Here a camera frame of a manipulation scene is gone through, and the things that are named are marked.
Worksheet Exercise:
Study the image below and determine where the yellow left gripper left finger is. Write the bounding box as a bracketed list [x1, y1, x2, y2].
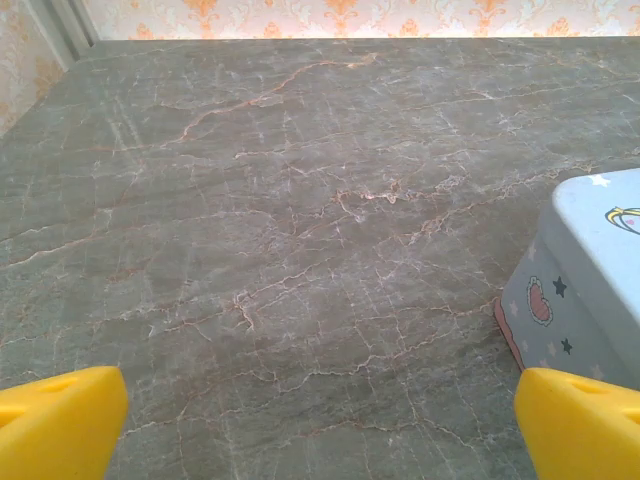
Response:
[0, 365, 130, 480]

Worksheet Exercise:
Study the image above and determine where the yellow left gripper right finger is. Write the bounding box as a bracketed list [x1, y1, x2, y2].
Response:
[514, 367, 640, 480]

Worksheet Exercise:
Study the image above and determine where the pale blue cartoon tin box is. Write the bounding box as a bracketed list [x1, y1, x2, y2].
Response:
[493, 168, 640, 396]

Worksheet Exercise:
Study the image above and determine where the aluminium frame post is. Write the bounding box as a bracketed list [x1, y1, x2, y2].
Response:
[22, 0, 101, 71]

